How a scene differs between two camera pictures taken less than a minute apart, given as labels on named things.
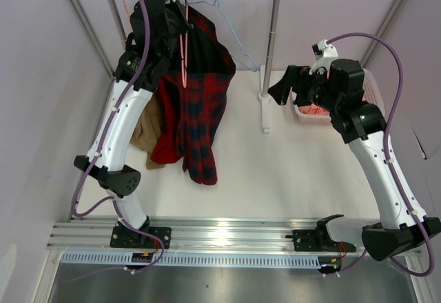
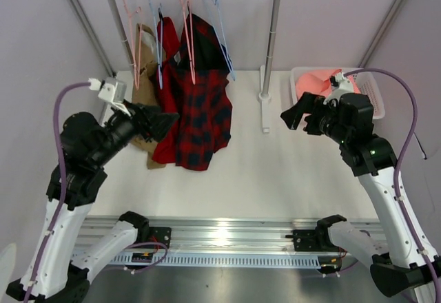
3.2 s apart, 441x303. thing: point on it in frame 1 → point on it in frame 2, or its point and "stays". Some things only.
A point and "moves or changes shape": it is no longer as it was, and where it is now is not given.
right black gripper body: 314,89 → 329,125
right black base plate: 318,240 stays
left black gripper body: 177,21 → 120,132
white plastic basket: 371,93 stays
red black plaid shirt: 211,67 moves or changes shape
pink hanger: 180,46 moves or changes shape
